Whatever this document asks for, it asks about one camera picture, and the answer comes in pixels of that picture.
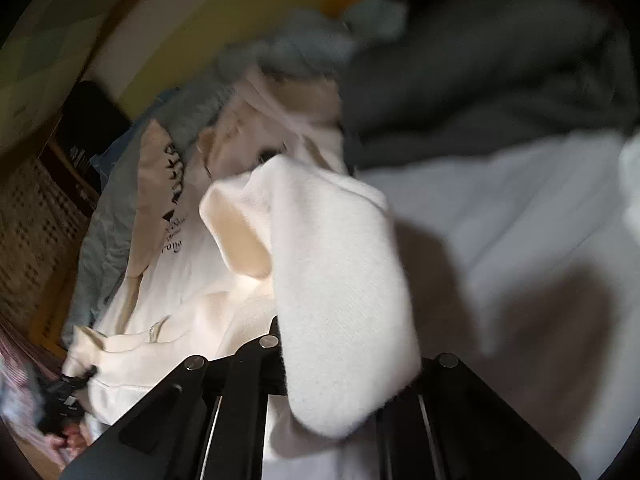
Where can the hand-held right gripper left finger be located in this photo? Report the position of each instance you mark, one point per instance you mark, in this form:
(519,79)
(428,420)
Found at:
(260,360)

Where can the striped pink cloth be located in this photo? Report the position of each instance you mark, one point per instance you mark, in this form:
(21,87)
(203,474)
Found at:
(22,385)

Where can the cream printed hoodie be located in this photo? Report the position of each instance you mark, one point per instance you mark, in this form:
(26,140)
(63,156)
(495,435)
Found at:
(320,260)

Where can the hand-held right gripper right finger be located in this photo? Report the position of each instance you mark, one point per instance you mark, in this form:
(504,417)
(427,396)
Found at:
(430,395)

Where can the checkered pastel cloth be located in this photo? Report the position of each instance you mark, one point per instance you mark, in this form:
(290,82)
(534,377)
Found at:
(45,35)

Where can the dark grey garment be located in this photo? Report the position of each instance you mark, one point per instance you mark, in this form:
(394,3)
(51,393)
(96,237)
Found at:
(475,75)

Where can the black hanging garment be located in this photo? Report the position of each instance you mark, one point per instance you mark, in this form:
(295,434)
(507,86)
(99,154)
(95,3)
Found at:
(92,130)

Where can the light blue-grey duvet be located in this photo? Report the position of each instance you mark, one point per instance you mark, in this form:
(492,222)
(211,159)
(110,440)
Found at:
(115,200)

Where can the wooden bed frame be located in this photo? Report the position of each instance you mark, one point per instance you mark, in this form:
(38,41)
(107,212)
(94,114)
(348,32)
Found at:
(120,25)

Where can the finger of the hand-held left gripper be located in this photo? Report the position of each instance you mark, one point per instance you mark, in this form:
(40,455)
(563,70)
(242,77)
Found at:
(82,376)

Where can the lattice patterned cloth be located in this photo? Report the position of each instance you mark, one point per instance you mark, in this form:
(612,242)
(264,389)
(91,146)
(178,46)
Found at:
(35,240)

